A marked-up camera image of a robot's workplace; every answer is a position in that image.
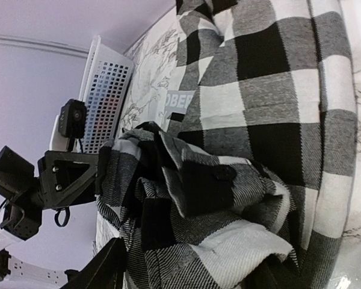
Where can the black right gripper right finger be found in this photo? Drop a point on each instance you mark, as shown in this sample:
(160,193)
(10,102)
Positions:
(268,274)

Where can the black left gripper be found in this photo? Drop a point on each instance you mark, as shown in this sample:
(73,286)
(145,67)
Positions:
(66,179)

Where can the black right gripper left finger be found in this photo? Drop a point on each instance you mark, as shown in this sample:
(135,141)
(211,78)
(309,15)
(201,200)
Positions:
(105,270)

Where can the black white plaid shirt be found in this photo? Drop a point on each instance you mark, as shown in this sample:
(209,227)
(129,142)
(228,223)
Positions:
(259,166)

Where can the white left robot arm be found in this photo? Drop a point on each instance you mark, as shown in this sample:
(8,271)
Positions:
(14,269)

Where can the white plastic basket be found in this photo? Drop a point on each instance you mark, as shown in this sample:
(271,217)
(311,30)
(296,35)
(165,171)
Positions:
(104,87)

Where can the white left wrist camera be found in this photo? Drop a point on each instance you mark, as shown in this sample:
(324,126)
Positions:
(69,126)

